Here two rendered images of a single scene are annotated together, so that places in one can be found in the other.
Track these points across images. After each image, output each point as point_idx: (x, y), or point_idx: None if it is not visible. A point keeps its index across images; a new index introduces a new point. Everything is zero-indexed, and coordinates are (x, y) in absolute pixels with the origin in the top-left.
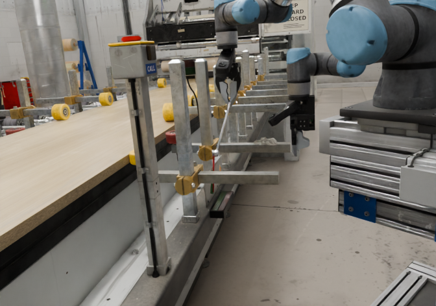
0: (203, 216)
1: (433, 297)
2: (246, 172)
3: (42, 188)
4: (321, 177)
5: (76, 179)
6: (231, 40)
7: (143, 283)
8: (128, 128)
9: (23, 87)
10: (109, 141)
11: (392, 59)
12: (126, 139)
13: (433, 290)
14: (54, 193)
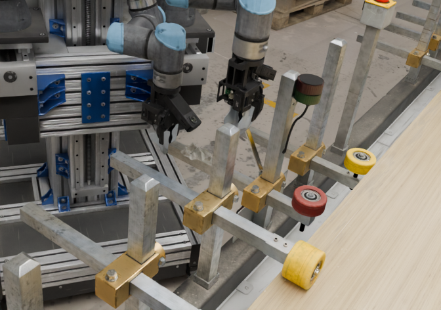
0: (289, 186)
1: (24, 247)
2: (254, 132)
3: (439, 132)
4: None
5: (416, 134)
6: (247, 41)
7: (350, 146)
8: (393, 274)
9: None
10: (411, 216)
11: None
12: (386, 214)
13: (11, 252)
14: (424, 122)
